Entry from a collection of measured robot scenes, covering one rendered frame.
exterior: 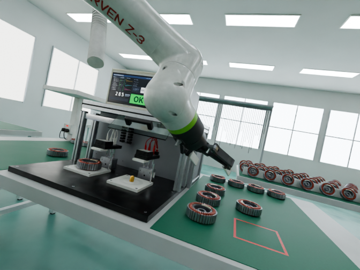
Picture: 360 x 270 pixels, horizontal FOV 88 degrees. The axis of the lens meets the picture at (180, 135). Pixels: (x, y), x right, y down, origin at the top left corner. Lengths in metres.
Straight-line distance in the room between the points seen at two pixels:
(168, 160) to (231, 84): 6.56
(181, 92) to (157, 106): 0.06
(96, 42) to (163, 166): 1.61
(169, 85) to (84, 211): 0.49
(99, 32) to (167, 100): 2.05
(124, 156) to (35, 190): 0.52
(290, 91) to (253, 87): 1.21
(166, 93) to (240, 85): 7.09
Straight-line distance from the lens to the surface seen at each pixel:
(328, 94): 7.88
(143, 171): 0.99
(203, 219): 0.70
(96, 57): 2.17
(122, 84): 1.11
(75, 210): 0.73
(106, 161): 1.11
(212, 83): 7.55
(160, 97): 0.40
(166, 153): 1.07
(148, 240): 0.61
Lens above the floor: 1.04
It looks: 1 degrees down
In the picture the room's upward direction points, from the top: 11 degrees clockwise
